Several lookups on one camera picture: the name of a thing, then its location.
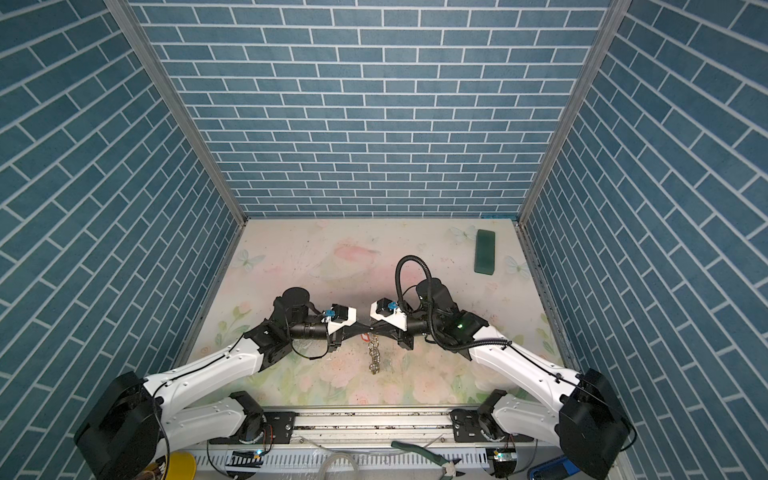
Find metal key organizer plate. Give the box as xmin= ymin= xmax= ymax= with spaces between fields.
xmin=368 ymin=333 xmax=381 ymax=375

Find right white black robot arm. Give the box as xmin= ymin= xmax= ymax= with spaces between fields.
xmin=371 ymin=255 xmax=637 ymax=479

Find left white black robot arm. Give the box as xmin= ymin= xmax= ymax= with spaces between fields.
xmin=74 ymin=287 xmax=370 ymax=479

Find green rectangular block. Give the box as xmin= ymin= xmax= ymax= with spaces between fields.
xmin=473 ymin=229 xmax=496 ymax=275

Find clear plastic tube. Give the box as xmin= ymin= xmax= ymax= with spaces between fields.
xmin=315 ymin=452 xmax=362 ymax=480

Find blue device box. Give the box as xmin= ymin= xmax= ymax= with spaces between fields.
xmin=527 ymin=456 xmax=581 ymax=480

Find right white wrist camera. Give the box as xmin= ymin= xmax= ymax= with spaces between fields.
xmin=370 ymin=298 xmax=408 ymax=331

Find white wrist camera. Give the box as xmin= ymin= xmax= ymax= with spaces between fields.
xmin=370 ymin=298 xmax=408 ymax=331
xmin=323 ymin=304 xmax=357 ymax=335

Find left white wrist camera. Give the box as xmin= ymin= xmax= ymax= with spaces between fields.
xmin=323 ymin=304 xmax=357 ymax=335

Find aluminium front rail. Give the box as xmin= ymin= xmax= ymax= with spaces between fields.
xmin=177 ymin=392 xmax=559 ymax=478

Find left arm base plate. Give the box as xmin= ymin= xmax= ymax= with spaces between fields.
xmin=228 ymin=411 xmax=297 ymax=446

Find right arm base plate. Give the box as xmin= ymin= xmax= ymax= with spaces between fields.
xmin=449 ymin=408 xmax=514 ymax=443

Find green-handled pliers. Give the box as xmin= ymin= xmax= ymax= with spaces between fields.
xmin=390 ymin=441 xmax=464 ymax=480

